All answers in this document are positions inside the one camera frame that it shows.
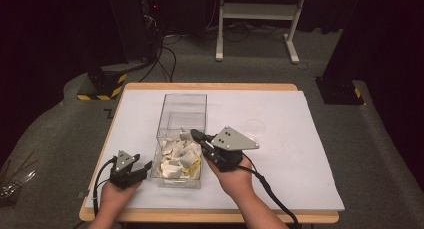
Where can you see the single white tea bag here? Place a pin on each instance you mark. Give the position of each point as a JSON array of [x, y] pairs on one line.
[[185, 135]]

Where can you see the person's right hand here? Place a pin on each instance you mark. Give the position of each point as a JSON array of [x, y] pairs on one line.
[[235, 182]]

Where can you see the white foam board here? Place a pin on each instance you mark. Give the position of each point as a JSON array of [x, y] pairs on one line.
[[293, 175]]

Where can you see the black yellow striped stand base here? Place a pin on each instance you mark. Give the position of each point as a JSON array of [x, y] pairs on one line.
[[106, 85]]

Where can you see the white metal stand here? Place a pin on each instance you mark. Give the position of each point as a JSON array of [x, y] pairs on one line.
[[258, 11]]

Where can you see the pile of white tea bags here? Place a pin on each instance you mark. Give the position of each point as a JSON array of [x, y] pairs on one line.
[[178, 160]]

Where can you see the black square stand base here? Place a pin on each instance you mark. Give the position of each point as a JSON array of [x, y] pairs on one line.
[[340, 92]]

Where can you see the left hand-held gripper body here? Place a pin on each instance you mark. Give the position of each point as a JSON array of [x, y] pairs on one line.
[[123, 174]]

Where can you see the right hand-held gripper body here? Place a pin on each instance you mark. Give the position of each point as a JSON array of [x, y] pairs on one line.
[[230, 142]]

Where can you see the grey tape piece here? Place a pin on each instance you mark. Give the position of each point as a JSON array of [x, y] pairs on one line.
[[83, 194]]

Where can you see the metal tripod legs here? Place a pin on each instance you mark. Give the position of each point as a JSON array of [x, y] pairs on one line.
[[16, 184]]

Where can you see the wooden table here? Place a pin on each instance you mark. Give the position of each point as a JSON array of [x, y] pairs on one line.
[[200, 217]]

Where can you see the clear plastic drawer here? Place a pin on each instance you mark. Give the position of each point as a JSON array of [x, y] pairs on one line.
[[176, 183]]

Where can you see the person's left hand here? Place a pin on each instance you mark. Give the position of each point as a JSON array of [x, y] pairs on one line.
[[113, 200]]

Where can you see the black equipment column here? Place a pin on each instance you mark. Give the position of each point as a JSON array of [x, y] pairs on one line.
[[131, 25]]

